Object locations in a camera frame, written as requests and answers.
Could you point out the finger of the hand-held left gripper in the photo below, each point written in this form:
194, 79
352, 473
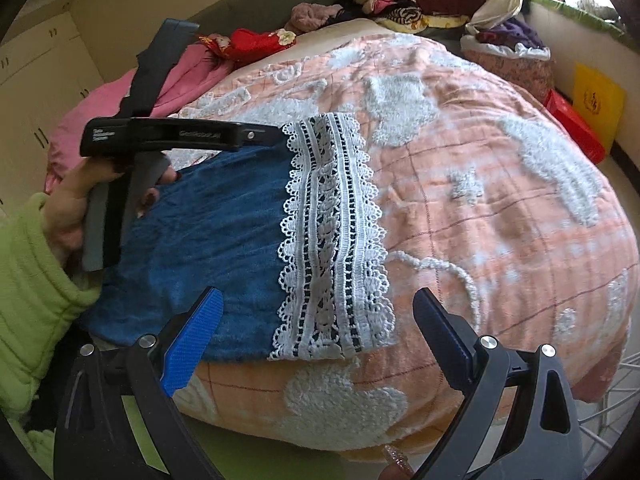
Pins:
155, 70
257, 137

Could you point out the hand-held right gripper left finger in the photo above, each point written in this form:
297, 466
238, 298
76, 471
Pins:
192, 335

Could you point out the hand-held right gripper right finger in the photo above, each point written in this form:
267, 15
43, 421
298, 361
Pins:
442, 330

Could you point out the blue denim pants lace trim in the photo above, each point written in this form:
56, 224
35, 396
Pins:
210, 240

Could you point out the person's left forearm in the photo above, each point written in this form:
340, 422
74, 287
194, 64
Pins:
35, 310

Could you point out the person's left hand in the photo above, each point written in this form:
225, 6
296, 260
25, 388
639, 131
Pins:
70, 210

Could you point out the person's right hand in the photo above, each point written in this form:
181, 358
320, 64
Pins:
400, 465

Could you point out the pink duvet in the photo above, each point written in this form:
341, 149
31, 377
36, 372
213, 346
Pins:
187, 72

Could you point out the red floral cloth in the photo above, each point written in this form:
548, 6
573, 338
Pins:
250, 42

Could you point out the cream wardrobe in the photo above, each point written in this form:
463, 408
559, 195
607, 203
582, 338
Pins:
45, 70

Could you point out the grey-green headboard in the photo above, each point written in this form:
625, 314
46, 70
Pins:
260, 5

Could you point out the peach white tufted bedspread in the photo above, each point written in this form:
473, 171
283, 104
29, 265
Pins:
500, 210

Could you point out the mauve fluffy cloth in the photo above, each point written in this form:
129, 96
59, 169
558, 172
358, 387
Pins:
310, 15

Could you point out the floral basket with purple clothes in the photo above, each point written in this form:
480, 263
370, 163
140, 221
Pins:
510, 67

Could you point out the purple clothes pile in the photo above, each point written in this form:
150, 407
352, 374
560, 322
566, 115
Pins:
515, 35

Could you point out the yellow paper bag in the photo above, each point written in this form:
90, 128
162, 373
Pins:
600, 100

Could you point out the green cloth on windowsill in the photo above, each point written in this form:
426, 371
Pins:
575, 15

